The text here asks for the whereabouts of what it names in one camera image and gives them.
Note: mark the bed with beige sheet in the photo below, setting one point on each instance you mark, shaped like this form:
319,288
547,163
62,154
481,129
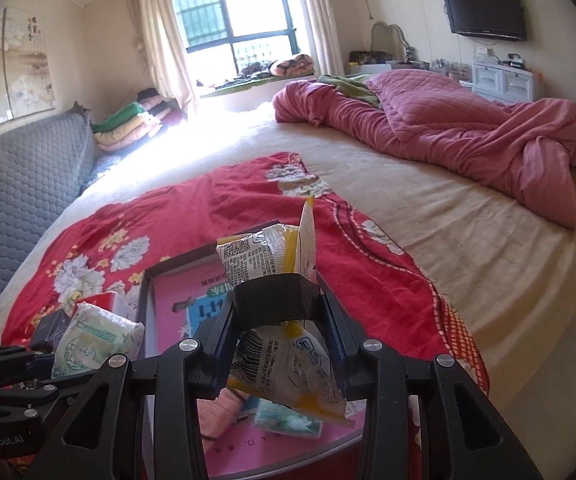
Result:
418,210

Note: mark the stack of folded blankets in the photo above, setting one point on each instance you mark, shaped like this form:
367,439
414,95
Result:
133,122

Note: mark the beige curtain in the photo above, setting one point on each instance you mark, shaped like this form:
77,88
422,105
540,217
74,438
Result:
160,40
318,15

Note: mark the green white tissue packet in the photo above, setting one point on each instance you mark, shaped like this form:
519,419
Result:
93,340

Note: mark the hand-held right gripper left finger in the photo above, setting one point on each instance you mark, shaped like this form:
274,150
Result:
220,342

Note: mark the grey quilted headboard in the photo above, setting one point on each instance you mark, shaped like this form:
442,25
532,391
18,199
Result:
23,170

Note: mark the white drawer cabinet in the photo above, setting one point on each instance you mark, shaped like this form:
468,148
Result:
503,77

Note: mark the floral pillow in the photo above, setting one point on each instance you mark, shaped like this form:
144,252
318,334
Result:
293,64

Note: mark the floral wall painting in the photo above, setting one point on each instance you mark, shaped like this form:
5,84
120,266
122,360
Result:
13,75

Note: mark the pink quilt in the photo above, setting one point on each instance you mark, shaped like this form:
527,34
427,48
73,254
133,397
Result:
448,125

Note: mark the black box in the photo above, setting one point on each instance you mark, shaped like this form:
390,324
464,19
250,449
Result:
50,330

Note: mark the pink blue book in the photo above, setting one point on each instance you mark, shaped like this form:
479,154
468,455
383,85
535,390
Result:
188,300

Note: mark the yellow white tissue packet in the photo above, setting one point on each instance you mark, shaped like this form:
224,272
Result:
293,365

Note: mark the red floral blanket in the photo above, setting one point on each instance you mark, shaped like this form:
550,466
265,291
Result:
178,210

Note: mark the green blanket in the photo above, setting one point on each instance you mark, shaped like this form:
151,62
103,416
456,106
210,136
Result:
345,85

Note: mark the pale pink soft item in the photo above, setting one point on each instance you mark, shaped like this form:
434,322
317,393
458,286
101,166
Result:
220,412

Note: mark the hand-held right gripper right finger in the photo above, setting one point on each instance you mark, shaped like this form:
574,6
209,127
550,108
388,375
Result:
336,345

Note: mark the small green tissue packet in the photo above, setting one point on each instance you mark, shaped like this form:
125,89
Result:
288,419

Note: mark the vanity mirror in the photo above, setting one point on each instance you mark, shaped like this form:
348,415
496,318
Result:
390,40

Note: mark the window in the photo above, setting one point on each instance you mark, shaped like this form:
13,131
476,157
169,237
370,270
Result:
233,20

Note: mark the grey cardboard box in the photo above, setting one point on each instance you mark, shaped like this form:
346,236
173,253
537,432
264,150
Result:
155,280

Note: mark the black wall television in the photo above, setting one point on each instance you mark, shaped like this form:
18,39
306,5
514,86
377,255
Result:
483,10

